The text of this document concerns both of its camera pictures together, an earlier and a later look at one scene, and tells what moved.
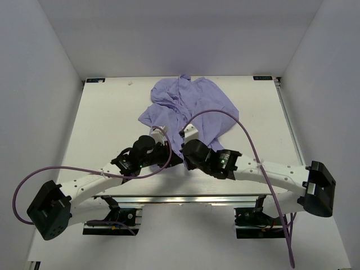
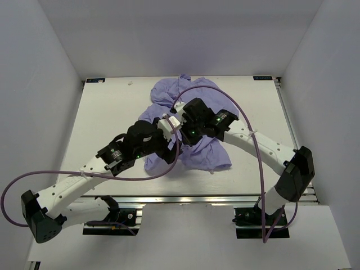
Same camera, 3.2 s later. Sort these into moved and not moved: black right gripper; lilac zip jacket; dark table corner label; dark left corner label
Moved: black right gripper
Not moved: dark left corner label; lilac zip jacket; dark table corner label
